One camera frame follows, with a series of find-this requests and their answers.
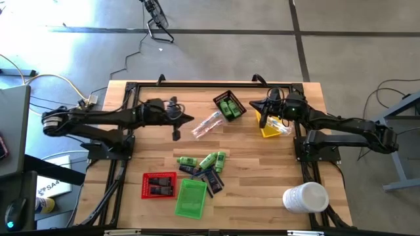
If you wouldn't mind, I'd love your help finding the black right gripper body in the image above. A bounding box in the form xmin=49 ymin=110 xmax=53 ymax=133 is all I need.
xmin=259 ymin=87 xmax=288 ymax=129

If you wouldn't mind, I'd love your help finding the yellow extension cable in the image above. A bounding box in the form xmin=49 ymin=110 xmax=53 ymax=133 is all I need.
xmin=0 ymin=52 xmax=93 ymax=121

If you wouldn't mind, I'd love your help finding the pink cased phone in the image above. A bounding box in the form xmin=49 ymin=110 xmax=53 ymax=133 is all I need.
xmin=0 ymin=134 xmax=9 ymax=161

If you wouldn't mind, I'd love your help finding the red print packaged toothbrush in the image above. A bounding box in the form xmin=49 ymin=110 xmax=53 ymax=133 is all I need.
xmin=193 ymin=118 xmax=226 ymax=141

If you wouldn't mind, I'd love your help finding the clear packaged toothbrush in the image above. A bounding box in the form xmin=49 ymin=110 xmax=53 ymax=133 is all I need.
xmin=272 ymin=119 xmax=293 ymax=136
xmin=191 ymin=110 xmax=223 ymax=134
xmin=267 ymin=116 xmax=286 ymax=129

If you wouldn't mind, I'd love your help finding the grey metal table frame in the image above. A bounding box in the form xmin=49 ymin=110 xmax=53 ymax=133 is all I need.
xmin=363 ymin=90 xmax=420 ymax=193

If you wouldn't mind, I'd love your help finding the white round container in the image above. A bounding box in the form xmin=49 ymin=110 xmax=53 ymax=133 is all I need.
xmin=282 ymin=182 xmax=329 ymax=214

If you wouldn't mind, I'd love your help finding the black fan cable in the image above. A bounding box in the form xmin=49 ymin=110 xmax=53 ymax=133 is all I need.
xmin=88 ymin=0 xmax=147 ymax=99

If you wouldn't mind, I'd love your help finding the black aluminium table frame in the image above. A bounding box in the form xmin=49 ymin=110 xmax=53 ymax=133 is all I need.
xmin=75 ymin=81 xmax=354 ymax=230

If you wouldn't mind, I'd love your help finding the grey desk top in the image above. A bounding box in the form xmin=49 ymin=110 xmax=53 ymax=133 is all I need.
xmin=0 ymin=84 xmax=32 ymax=180

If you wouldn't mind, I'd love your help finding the black floor fan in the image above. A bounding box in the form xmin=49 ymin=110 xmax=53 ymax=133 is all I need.
xmin=139 ymin=0 xmax=175 ymax=44

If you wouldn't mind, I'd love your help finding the green plastic basket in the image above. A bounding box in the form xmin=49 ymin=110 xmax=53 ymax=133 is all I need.
xmin=174 ymin=178 xmax=208 ymax=220

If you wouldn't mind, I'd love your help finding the grey power outlet box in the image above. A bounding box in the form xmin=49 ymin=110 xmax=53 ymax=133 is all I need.
xmin=77 ymin=94 xmax=99 ymax=109

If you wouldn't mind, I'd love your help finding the yellow blue can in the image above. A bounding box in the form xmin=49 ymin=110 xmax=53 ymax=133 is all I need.
xmin=34 ymin=196 xmax=56 ymax=216

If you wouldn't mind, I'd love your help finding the black desk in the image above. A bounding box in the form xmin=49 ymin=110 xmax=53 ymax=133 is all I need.
xmin=0 ymin=153 xmax=87 ymax=232

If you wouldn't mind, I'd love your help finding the white printed box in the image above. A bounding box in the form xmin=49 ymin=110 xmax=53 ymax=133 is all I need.
xmin=35 ymin=155 xmax=73 ymax=199

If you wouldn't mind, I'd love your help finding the black computer mouse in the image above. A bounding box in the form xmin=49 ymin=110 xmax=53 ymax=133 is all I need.
xmin=3 ymin=196 xmax=28 ymax=232

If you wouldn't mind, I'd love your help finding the yellow plastic basket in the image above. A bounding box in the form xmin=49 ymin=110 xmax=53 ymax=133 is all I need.
xmin=255 ymin=109 xmax=284 ymax=139

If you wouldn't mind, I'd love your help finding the black plastic basket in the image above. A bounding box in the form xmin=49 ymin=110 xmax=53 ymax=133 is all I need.
xmin=212 ymin=90 xmax=247 ymax=123

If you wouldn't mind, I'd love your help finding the silver metal bracket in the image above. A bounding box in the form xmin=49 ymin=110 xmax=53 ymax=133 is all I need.
xmin=287 ymin=229 xmax=325 ymax=236
xmin=104 ymin=229 xmax=141 ymax=236

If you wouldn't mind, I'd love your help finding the red plastic basket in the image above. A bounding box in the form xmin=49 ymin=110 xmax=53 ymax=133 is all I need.
xmin=140 ymin=172 xmax=179 ymax=201

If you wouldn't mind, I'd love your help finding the black floor cable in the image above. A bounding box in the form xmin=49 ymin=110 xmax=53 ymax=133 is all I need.
xmin=354 ymin=77 xmax=420 ymax=161

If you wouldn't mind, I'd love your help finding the green travel bottle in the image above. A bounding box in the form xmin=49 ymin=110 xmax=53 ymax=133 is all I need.
xmin=198 ymin=151 xmax=218 ymax=170
xmin=215 ymin=151 xmax=227 ymax=174
xmin=228 ymin=100 xmax=242 ymax=118
xmin=176 ymin=155 xmax=200 ymax=167
xmin=219 ymin=100 xmax=232 ymax=118

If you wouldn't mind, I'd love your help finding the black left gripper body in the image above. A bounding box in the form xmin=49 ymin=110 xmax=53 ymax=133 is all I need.
xmin=146 ymin=96 xmax=182 ymax=142

